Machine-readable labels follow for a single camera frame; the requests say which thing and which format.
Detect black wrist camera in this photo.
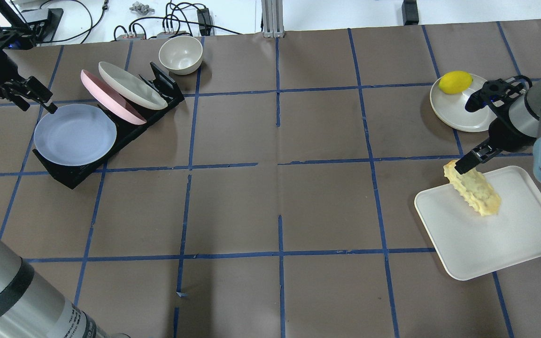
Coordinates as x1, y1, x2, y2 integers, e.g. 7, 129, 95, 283
0, 27, 37, 51

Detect yellow lemon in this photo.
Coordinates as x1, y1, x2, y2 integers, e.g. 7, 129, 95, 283
438, 70, 473, 94

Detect light blue plate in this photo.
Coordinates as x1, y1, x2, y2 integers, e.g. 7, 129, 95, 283
33, 104, 117, 166

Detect white shallow bowl plate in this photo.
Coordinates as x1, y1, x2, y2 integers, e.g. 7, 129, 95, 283
429, 74, 496, 132

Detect black power adapter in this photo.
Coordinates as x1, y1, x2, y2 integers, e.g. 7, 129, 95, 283
197, 7, 213, 36

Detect black dish rack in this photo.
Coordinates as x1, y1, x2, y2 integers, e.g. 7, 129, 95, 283
33, 62, 184, 189

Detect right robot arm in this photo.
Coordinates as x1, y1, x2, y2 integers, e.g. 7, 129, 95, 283
455, 76, 541, 182

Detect aluminium frame post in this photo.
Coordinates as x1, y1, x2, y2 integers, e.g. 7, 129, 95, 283
261, 0, 285, 38

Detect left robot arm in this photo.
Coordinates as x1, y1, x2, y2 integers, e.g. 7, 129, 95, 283
0, 28, 109, 338

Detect cream deep bowl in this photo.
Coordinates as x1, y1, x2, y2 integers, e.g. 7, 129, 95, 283
158, 36, 203, 75

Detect pink plate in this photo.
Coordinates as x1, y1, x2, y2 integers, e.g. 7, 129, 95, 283
81, 70, 146, 125

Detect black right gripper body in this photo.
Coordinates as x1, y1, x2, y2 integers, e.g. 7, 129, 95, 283
487, 118, 536, 153

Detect yellow bread loaf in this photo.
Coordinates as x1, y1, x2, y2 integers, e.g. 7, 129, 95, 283
443, 160, 502, 216

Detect coiled black cables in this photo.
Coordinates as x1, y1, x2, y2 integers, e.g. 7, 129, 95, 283
113, 0, 243, 40

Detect cream white plate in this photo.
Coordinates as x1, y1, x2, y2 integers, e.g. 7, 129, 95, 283
98, 61, 168, 110

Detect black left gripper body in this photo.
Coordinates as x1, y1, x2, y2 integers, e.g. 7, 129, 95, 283
0, 47, 36, 101

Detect white rectangular tray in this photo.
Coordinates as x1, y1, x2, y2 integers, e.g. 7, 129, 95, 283
414, 166, 541, 281

